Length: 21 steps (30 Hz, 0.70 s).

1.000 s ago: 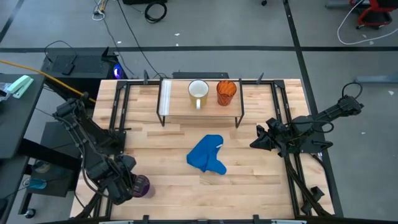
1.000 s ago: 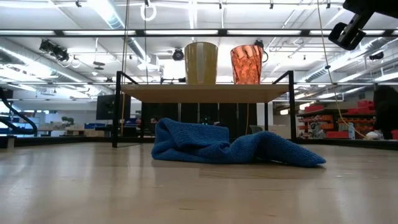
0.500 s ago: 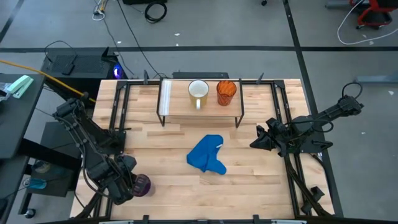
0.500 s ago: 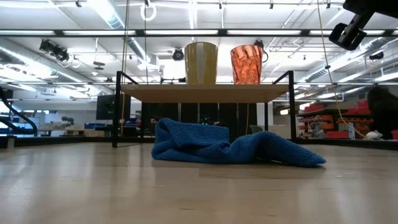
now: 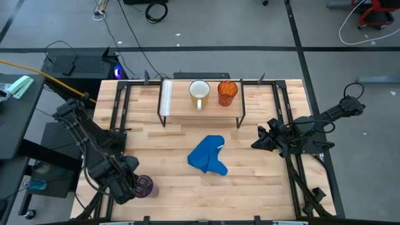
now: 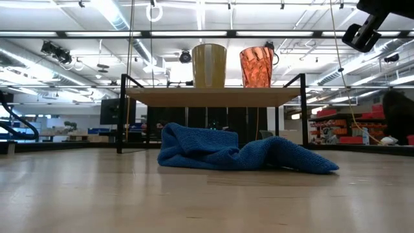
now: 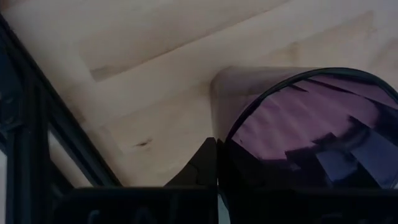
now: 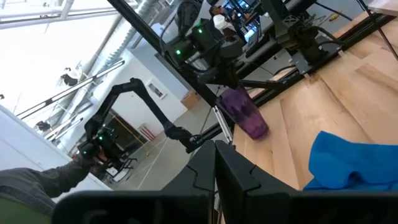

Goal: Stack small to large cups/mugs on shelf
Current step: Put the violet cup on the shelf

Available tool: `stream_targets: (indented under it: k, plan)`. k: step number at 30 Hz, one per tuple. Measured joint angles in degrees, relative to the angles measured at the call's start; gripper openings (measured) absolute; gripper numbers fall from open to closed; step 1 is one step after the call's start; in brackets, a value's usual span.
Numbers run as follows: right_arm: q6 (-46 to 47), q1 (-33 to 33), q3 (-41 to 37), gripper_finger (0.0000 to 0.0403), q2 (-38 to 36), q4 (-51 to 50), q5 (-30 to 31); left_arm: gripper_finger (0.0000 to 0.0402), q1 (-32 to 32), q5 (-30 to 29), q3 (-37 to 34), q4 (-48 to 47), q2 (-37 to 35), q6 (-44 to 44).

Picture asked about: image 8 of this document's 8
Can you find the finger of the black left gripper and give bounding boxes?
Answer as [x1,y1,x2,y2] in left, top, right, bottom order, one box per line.
[201,67,228,89]
[225,72,243,92]

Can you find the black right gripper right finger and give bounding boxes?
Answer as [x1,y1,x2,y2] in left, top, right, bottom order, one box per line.
[215,139,299,224]

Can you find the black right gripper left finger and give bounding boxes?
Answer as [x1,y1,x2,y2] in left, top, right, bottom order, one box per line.
[161,139,217,192]

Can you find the purple plastic cup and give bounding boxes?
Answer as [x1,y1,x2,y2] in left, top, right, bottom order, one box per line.
[216,85,270,141]

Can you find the person's forearm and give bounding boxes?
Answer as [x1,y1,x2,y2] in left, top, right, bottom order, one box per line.
[0,157,105,218]

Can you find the person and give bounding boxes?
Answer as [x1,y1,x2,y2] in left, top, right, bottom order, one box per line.
[208,4,241,42]

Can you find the cardboard box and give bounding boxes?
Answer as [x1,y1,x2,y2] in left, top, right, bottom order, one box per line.
[180,90,203,110]

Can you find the person's hand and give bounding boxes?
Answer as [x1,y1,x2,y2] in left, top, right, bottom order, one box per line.
[92,153,110,165]

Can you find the blue cloth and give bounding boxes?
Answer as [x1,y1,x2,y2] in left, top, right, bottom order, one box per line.
[303,130,398,192]

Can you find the framed wall picture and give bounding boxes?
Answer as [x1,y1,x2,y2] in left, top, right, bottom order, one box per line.
[146,78,167,100]

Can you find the black metal table frame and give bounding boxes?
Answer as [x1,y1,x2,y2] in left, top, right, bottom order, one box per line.
[107,0,398,147]

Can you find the silver ventilation duct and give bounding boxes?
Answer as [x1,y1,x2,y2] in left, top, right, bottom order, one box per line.
[81,0,160,74]

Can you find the metal frame rack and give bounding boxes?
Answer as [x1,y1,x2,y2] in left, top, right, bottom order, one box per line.
[356,0,398,62]

